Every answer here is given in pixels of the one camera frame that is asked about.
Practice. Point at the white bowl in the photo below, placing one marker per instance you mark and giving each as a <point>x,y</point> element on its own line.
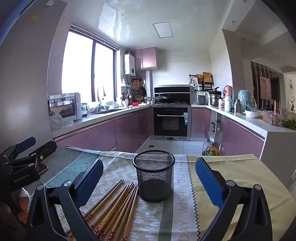
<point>252,114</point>

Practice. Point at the pink thermos jug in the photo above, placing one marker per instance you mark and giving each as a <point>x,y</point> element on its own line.
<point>228,91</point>

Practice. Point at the ceiling light panel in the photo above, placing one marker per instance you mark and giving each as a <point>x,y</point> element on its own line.
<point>163,30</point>

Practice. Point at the clear plastic bag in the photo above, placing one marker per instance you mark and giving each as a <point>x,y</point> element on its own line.
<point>57,120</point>

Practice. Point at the red basin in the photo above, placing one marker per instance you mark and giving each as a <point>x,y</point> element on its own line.
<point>134,103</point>

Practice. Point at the steel rice cooker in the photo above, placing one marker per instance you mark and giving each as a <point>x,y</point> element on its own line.
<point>200,99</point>

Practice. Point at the wooden cutting board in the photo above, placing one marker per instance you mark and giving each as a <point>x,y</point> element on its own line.
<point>207,77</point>

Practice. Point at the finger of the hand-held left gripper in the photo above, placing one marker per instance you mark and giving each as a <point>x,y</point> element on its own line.
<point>46,149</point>
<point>25,143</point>

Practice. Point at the person's left hand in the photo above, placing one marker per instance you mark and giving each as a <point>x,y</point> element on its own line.
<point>24,204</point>

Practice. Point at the copper tall cup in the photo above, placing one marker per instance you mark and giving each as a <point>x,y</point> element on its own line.
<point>276,107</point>

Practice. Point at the patterned green yellow tablecloth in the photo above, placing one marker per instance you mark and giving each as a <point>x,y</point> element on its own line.
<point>242,169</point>

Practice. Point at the framed wall picture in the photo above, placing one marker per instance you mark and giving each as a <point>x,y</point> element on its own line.
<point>264,88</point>

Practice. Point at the pink base cabinet run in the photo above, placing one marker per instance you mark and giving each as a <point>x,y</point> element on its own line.
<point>97,134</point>
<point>240,139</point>

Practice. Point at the bundle of wooden chopsticks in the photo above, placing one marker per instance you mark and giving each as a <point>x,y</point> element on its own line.
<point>120,208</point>

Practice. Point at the clear plastic food container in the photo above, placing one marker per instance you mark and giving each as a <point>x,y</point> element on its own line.
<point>272,119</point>

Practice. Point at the black mesh holder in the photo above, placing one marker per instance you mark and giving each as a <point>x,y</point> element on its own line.
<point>153,185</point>

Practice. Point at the grey refrigerator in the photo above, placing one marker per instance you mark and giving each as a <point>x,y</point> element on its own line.
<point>25,81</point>

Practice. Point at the white water heater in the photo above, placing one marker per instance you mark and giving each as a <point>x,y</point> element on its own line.
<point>130,64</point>

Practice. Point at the wall clock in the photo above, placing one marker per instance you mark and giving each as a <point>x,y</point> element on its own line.
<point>291,84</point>

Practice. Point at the black built-in oven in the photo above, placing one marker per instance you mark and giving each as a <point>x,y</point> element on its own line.
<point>171,125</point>

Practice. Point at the wall-hung kitchen utensils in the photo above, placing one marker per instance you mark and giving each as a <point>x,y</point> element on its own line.
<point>135,83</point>

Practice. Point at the black wall rack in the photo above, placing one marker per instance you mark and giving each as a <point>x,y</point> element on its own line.
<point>203,86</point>

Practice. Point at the steel stock pot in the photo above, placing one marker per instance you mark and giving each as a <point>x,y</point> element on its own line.
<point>214,100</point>

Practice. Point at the steel vacuum flask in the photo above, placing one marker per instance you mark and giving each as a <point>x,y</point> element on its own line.
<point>238,107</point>

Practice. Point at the black wok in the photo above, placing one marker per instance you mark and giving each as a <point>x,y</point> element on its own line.
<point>161,99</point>

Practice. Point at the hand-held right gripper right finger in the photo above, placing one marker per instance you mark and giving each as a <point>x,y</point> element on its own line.
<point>208,183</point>

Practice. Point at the green leafy vegetables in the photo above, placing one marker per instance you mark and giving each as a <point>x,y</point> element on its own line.
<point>289,124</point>

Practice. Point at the yellow cooking oil bottle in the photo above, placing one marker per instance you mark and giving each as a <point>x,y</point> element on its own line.
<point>212,150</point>

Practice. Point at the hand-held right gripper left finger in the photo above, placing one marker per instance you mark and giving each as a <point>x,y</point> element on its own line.
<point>92,176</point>

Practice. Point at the clear plastic bottle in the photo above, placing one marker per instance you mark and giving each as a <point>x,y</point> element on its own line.
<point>205,146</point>

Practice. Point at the pink wall cabinets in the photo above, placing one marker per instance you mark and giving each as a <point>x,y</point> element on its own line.
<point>148,58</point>

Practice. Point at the black range hood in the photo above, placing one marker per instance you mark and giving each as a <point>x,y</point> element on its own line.
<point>172,90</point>

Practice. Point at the pale green kettle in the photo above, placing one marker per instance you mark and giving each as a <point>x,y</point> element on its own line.
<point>245,99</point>

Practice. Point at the kitchen window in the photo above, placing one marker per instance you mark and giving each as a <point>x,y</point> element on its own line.
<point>78,64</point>

